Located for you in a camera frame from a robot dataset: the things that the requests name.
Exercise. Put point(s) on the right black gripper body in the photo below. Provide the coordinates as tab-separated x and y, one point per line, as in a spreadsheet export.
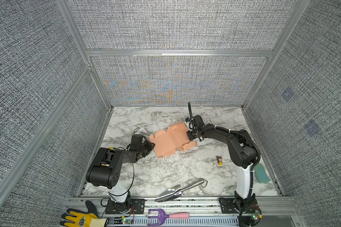
192	134

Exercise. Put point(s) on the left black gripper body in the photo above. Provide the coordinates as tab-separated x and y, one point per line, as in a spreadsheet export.
145	149

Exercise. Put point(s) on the pink paper box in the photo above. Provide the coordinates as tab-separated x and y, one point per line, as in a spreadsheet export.
168	141

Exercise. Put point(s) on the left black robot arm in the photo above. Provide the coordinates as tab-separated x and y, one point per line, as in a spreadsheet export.
104	171

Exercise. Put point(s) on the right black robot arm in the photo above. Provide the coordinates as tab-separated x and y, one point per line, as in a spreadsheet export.
243	153

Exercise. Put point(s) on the small brown yellow figurine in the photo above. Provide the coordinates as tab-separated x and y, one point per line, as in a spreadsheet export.
219	160

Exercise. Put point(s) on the metal garden trowel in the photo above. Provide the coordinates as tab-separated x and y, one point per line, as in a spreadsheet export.
177	191

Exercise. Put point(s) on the purple pink hand rake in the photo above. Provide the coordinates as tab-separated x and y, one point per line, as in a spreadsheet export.
162	217

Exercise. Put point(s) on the teal sponge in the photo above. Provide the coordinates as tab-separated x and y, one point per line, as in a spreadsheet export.
260	173

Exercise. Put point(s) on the yellow black work glove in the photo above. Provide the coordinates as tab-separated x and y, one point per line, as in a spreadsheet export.
77	218

